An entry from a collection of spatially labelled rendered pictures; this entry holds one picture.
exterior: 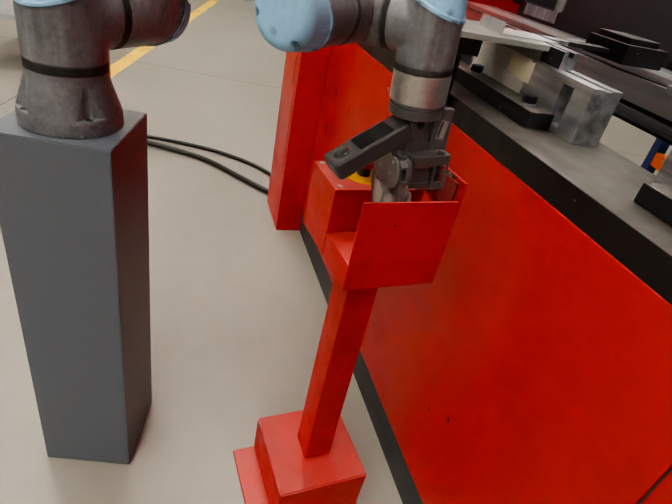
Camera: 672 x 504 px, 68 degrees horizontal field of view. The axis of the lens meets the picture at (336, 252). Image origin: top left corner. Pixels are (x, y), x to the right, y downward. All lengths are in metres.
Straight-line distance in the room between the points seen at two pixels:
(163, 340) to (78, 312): 0.61
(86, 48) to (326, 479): 0.93
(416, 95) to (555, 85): 0.41
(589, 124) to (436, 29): 0.41
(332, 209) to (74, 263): 0.45
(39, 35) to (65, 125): 0.12
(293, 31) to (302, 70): 1.33
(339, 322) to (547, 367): 0.35
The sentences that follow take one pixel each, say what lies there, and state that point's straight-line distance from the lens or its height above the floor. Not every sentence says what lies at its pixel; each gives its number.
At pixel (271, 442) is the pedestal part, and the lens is 1.22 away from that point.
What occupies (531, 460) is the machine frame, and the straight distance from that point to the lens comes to 0.89.
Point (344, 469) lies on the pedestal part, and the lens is 1.21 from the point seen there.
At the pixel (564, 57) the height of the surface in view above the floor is 0.99.
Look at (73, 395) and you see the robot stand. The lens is 1.19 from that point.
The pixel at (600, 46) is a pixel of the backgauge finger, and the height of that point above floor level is 1.00.
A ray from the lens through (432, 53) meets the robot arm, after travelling 0.65.
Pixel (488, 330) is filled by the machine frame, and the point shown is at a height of 0.57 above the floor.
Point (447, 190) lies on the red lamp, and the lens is 0.77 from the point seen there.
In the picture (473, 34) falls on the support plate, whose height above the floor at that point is 1.00.
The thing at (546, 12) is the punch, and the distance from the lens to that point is 1.13.
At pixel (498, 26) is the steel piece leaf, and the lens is 1.07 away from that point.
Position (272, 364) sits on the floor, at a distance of 1.53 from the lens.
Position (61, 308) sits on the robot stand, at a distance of 1.02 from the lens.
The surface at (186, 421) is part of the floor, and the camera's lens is 1.39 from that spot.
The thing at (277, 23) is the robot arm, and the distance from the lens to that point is 0.56.
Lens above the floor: 1.11
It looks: 32 degrees down
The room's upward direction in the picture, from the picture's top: 13 degrees clockwise
